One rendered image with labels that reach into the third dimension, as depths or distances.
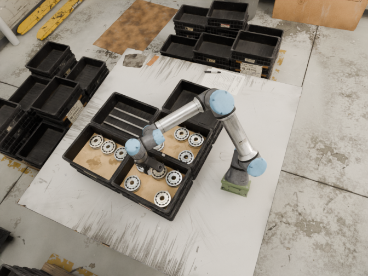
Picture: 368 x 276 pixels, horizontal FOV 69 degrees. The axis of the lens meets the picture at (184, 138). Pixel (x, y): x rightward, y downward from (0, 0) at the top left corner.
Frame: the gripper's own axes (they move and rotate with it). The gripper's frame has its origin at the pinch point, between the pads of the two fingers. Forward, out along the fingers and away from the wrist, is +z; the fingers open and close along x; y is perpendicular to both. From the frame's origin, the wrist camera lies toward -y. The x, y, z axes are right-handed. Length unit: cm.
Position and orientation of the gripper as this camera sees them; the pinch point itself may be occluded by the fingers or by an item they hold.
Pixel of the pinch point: (153, 170)
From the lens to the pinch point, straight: 162.0
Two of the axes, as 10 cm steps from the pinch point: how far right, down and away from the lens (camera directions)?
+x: -4.7, 8.2, -3.2
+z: 1.5, 4.3, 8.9
